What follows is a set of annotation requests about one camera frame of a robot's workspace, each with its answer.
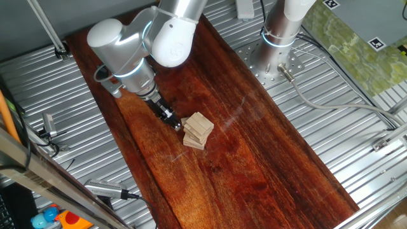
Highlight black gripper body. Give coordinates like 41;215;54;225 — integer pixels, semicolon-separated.
146;94;173;121

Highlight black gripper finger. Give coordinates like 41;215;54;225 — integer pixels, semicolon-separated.
163;117;179;132
170;109;183;131

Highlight light wooden Jenga tower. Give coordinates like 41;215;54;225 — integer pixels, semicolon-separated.
183;111;215;151

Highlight dark red wooden board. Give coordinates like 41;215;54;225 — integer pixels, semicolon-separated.
65;6;360;229

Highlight black pole clamp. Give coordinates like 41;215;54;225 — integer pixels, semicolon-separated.
54;41;71;62

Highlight silver tripod pole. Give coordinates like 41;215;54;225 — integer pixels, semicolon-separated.
27;0;68;55

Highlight orange and blue objects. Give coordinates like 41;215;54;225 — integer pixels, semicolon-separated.
54;209;95;229

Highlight orange pole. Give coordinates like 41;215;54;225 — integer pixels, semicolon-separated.
0;90;22;144

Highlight light blue toy ball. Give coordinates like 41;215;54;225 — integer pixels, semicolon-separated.
31;212;48;229

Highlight black keyboard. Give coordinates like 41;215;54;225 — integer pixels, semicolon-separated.
0;194;16;229

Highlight green patterned mat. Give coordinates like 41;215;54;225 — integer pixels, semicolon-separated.
301;0;407;98

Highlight black white marker tag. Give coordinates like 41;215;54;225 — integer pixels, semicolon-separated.
322;0;341;10
367;36;388;52

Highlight grey board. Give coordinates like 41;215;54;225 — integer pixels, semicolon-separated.
322;0;407;52

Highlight silver camera bracket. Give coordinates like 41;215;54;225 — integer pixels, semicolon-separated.
93;63;125;99

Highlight black camera cable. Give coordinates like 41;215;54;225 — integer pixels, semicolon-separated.
121;190;159;229

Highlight ribbed silver camera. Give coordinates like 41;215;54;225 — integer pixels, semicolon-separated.
84;179;128;200

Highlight silver perforated base plate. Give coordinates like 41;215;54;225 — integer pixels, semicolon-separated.
237;39;306;90

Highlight black camera stand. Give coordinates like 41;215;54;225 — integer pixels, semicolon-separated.
97;195;114;211

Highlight silver camera stand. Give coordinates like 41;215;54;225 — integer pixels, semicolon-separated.
38;128;70;153

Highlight small grey camera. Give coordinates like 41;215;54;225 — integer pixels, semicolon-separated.
42;113;58;138

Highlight grey cable with metal connector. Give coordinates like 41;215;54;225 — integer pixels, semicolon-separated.
277;62;406;127

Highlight stainless metal frame beam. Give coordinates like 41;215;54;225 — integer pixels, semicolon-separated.
0;125;133;229

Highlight black base cable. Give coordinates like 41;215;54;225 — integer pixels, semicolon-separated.
295;31;397;130

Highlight aluminium profile with bracket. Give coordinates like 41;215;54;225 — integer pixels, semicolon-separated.
371;122;407;153

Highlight aluminium frame rail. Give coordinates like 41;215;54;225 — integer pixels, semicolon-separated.
333;187;407;229

